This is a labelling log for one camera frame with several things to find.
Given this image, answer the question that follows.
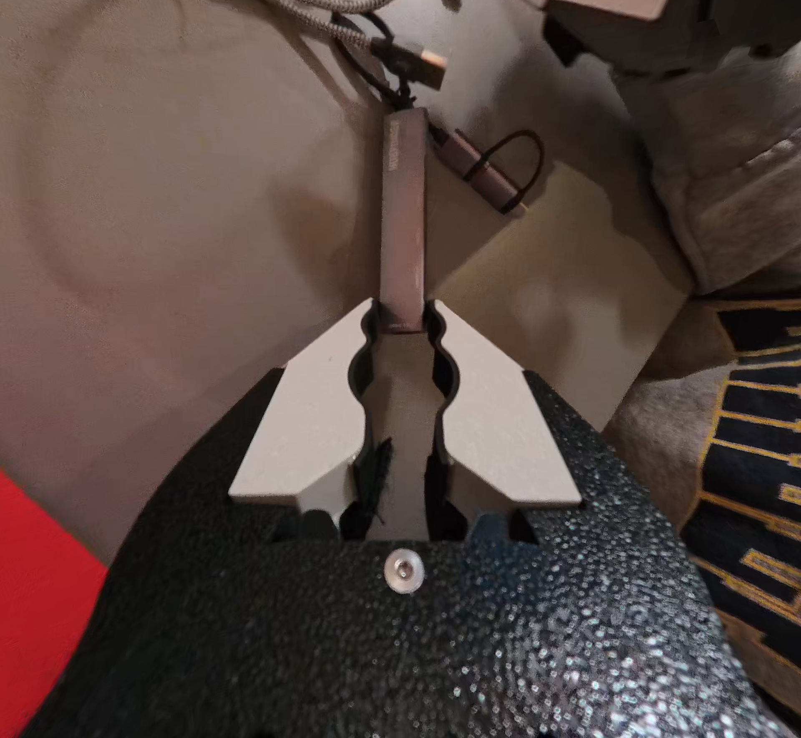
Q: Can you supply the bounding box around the red plastic bin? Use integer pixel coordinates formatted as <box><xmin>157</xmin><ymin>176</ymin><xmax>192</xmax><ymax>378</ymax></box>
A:
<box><xmin>0</xmin><ymin>469</ymin><xmax>110</xmax><ymax>738</ymax></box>

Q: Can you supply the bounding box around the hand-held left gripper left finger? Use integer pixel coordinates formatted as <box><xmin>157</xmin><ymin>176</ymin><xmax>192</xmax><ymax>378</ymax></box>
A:
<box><xmin>228</xmin><ymin>298</ymin><xmax>381</xmax><ymax>524</ymax></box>

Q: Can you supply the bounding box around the grey braided usb cable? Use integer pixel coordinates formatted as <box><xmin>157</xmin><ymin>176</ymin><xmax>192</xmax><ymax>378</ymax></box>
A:
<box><xmin>159</xmin><ymin>0</ymin><xmax>450</xmax><ymax>92</ymax></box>

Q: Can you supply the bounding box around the grey usb hub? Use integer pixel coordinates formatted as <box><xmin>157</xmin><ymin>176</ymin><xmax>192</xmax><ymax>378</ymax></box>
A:
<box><xmin>378</xmin><ymin>107</ymin><xmax>431</xmax><ymax>336</ymax></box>

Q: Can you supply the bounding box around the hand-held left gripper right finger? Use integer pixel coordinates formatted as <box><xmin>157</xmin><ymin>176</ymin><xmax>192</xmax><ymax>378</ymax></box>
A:
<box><xmin>426</xmin><ymin>298</ymin><xmax>583</xmax><ymax>524</ymax></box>

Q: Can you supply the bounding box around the short black cable grey plug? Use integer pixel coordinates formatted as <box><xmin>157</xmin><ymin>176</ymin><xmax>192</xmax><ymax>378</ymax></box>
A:
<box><xmin>332</xmin><ymin>12</ymin><xmax>547</xmax><ymax>217</ymax></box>

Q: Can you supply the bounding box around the person's right forearm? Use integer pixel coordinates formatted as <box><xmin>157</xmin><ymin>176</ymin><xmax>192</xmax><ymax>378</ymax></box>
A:
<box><xmin>610</xmin><ymin>46</ymin><xmax>801</xmax><ymax>297</ymax></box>

